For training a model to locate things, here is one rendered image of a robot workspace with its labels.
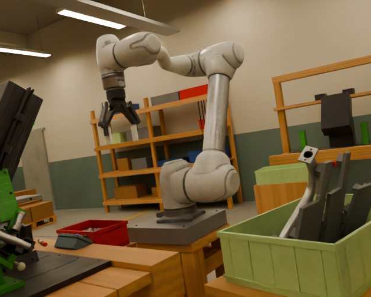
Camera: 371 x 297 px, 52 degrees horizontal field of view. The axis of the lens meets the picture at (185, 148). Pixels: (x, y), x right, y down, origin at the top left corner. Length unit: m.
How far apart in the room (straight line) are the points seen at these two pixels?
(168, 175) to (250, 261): 0.65
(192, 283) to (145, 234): 0.29
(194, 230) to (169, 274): 0.36
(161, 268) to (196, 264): 0.38
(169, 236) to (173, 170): 0.29
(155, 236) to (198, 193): 0.27
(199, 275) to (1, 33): 9.44
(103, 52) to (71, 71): 8.12
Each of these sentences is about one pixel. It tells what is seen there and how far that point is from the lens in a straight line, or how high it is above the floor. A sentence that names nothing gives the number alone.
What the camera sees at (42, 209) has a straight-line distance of 8.28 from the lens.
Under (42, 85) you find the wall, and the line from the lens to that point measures 10.45.
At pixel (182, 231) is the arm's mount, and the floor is 0.91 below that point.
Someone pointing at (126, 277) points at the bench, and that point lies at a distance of 1.26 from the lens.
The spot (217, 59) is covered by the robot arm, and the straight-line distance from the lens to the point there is 1.80.
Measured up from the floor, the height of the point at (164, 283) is 0.83.
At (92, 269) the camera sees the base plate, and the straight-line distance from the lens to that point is 1.35.
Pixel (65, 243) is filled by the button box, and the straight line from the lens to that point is 1.71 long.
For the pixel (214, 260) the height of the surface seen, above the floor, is 0.72.
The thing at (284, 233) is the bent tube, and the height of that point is 0.96.
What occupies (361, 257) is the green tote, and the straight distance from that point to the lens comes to 1.18.
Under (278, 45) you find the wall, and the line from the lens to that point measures 6.77.
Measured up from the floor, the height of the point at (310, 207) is 1.03.
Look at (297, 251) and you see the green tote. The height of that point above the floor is 0.93.
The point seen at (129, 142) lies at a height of 1.41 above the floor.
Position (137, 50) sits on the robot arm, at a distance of 1.39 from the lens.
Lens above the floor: 1.27
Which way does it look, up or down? 1 degrees down
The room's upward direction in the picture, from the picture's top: 9 degrees counter-clockwise
